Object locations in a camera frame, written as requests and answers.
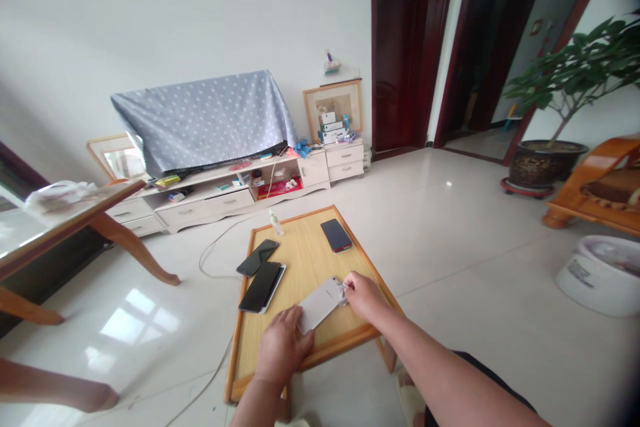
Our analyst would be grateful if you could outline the person's left hand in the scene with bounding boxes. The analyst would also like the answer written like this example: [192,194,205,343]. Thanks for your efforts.
[254,304,317,388]

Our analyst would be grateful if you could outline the person's right hand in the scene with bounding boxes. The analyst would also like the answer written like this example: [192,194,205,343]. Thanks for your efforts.
[342,270,396,324]

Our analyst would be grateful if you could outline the white smartphone face down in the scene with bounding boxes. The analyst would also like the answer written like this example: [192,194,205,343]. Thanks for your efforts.
[294,275,347,338]

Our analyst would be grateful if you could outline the small wooden folding table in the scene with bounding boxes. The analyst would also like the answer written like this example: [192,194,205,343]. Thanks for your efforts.
[223,204,407,422]

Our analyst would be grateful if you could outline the dark smartphone with red edge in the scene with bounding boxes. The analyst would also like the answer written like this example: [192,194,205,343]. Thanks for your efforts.
[319,218,355,254]

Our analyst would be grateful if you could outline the white smartphone under black one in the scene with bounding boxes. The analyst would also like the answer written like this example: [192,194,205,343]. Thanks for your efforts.
[259,263,287,316]

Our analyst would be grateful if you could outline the large black smartphone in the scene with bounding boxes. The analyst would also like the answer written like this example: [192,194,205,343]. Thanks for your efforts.
[238,262,283,314]

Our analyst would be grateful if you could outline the slim black smartphone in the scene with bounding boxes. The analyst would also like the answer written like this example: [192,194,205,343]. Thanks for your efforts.
[235,239,281,278]

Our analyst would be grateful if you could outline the red box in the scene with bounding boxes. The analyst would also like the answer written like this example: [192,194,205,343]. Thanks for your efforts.
[257,176,304,202]

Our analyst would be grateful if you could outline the white two-drawer cabinet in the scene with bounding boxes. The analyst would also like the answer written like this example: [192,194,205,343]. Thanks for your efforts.
[323,139,367,183]

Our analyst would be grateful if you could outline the crumpled blue cloth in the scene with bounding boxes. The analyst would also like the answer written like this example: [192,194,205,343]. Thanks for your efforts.
[291,136,315,159]

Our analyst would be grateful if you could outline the white television stand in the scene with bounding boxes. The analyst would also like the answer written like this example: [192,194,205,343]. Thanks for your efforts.
[102,145,333,238]

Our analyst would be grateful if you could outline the stack of small boxes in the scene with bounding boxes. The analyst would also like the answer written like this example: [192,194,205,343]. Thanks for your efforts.
[317,110,352,145]

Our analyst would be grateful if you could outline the person's legs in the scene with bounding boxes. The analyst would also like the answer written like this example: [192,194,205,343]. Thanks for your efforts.
[395,350,543,427]

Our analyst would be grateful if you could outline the red wheeled pot stand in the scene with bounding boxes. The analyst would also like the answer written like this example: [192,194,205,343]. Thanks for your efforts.
[500,177,557,200]

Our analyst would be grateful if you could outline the blue dotted cover cloth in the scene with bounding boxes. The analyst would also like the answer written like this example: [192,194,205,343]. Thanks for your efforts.
[110,69,300,179]

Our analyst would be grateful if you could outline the dark red wooden door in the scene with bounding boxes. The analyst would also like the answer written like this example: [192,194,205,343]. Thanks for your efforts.
[370,0,461,161]

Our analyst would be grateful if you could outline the dark patterned plant pot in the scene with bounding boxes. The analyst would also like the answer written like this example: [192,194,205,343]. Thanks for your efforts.
[508,139,591,191]

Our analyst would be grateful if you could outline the white plastic bucket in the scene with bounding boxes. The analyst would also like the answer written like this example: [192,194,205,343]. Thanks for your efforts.
[554,234,640,318]

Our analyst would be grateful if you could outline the wooden armchair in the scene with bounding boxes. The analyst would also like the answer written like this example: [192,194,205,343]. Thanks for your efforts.
[543,132,640,239]

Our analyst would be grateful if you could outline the wooden framed mirror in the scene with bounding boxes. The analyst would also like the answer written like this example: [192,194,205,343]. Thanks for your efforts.
[85,133,147,183]

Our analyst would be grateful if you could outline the glass-topped wooden dining table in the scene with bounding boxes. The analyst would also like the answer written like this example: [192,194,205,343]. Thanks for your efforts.
[0,178,181,414]

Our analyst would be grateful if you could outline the white plastic bag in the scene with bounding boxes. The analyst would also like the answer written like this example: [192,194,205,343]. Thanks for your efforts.
[23,179,99,216]

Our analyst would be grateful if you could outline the green leafy houseplant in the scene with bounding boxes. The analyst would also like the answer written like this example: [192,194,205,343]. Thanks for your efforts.
[501,13,640,149]

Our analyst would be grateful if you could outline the white floor cable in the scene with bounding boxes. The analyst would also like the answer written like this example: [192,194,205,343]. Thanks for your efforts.
[198,219,271,281]

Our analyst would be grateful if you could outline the wooden picture frame with drawing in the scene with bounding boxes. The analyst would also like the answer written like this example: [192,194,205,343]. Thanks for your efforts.
[301,78,363,146]

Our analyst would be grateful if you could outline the dark red door frame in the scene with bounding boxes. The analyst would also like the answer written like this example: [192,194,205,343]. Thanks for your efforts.
[433,0,617,167]

